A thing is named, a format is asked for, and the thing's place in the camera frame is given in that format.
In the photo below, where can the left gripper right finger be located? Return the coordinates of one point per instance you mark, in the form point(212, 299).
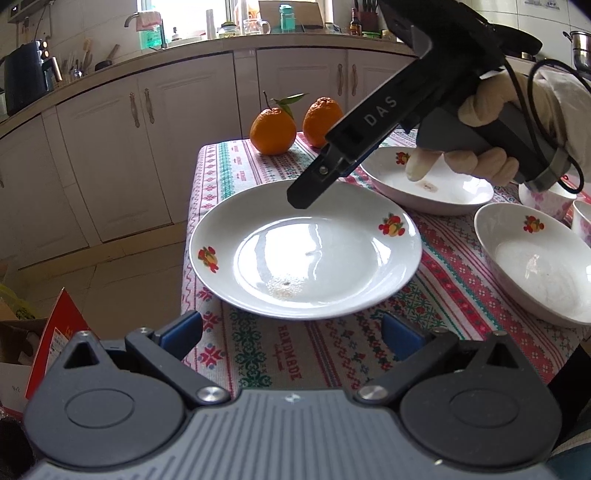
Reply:
point(421, 353)

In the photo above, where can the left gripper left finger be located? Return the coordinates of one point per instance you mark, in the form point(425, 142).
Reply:
point(159, 354)

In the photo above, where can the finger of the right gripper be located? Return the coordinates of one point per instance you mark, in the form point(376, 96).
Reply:
point(329, 166)

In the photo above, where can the large white fruit-pattern plate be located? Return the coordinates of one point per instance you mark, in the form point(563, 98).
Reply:
point(351, 250)

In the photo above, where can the white floral bowl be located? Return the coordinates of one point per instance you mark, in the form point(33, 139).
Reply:
point(581, 221)
point(554, 202)

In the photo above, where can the white kitchen cabinets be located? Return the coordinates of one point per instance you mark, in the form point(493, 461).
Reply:
point(118, 160)

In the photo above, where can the kitchen faucet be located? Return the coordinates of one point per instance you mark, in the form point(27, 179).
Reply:
point(149, 21)

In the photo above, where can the gloved right hand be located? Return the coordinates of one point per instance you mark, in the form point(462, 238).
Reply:
point(562, 104)

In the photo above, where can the bumpy orange without leaf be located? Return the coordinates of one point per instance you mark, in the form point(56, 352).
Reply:
point(320, 118)

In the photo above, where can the orange with green leaf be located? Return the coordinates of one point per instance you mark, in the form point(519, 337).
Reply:
point(274, 130)

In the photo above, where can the patterned red green tablecloth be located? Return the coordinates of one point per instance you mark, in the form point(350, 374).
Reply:
point(453, 288)

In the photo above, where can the open cardboard box red flap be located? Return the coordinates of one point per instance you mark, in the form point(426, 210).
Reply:
point(29, 346)

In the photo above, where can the dark sauce bottle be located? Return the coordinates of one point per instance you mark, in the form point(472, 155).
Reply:
point(355, 26)

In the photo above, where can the stainless steel pot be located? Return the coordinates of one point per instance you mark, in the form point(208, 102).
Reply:
point(581, 49)

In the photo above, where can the teal plastic jar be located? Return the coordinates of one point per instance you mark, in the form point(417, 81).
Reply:
point(288, 21)

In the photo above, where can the black air fryer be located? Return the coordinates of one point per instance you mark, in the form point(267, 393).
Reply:
point(30, 72)

